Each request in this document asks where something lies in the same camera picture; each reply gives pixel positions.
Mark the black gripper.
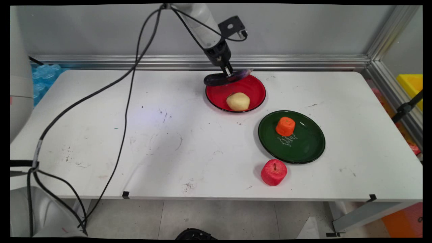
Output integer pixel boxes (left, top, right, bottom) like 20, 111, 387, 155
204, 40, 234, 78

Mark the dark purple toy eggplant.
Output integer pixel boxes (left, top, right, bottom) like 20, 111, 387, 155
204, 68, 254, 87

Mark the orange toy fruit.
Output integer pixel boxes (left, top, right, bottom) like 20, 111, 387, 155
275, 116, 296, 137

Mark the pale yellow toy potato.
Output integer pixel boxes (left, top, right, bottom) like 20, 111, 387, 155
226, 92, 251, 111

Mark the red plate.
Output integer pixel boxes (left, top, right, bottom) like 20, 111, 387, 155
205, 74, 266, 113

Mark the dark green plate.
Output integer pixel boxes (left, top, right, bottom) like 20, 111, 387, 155
258, 110, 326, 165

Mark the red toy apple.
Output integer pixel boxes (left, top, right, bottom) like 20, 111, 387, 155
260, 159, 288, 186

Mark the black object on floor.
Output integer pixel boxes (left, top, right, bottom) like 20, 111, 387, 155
175, 228, 218, 240

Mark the yellow plastic bin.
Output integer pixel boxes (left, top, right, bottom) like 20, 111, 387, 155
396, 74, 423, 112

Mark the grey table leg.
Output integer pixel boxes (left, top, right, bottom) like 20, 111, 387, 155
325, 201, 410, 234

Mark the orange box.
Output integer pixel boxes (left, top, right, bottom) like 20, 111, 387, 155
381, 202, 423, 237

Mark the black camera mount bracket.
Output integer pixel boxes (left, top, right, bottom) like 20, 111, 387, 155
218, 16, 248, 39

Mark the black camera cable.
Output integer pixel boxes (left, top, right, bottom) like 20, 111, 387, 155
169, 5, 248, 51

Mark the horizontal aluminium frame rail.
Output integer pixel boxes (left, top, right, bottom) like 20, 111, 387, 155
29, 54, 372, 72

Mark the thin black cable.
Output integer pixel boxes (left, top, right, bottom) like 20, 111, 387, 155
77, 7, 162, 233

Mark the thick black cable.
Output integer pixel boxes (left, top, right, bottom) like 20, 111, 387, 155
26, 4, 166, 237

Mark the aluminium frame corner post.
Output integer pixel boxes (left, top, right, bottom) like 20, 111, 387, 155
366, 5, 422, 62

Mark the side aluminium frame rail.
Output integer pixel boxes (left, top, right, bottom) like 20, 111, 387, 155
362, 61, 423, 151

